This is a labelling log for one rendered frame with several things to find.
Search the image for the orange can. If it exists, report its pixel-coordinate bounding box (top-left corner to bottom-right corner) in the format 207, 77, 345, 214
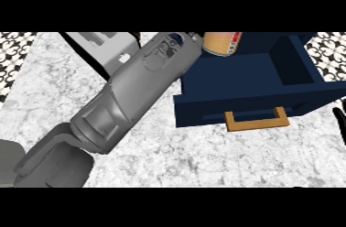
200, 32, 244, 58

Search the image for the navy blue drawer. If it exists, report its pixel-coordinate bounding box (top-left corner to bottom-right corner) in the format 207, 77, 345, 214
172, 32, 346, 128
172, 80, 346, 128

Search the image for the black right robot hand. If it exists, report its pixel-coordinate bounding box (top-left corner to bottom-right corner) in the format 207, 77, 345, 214
332, 106, 346, 137

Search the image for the navy blue drawer front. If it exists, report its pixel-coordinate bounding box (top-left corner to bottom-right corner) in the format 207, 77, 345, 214
172, 80, 346, 128

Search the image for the wooden drawer handle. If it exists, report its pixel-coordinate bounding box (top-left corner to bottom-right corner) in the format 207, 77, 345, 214
224, 105, 292, 133

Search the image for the grey appliance with black edge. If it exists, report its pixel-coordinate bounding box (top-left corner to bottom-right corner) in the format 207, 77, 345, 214
58, 32, 142, 82

